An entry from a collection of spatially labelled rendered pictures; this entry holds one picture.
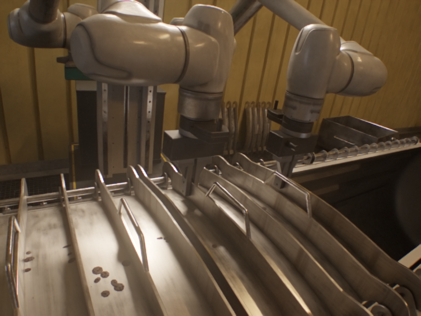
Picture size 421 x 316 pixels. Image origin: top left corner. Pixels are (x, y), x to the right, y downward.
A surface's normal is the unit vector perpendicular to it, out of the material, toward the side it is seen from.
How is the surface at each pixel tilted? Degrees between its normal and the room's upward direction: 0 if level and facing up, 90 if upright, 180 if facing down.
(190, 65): 101
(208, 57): 89
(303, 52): 83
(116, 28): 51
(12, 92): 90
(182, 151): 90
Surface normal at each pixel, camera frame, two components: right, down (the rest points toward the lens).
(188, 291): 0.19, -0.85
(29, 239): 0.07, -0.95
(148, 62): 0.55, 0.54
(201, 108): 0.07, 0.42
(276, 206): -0.85, 0.11
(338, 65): 0.45, 0.37
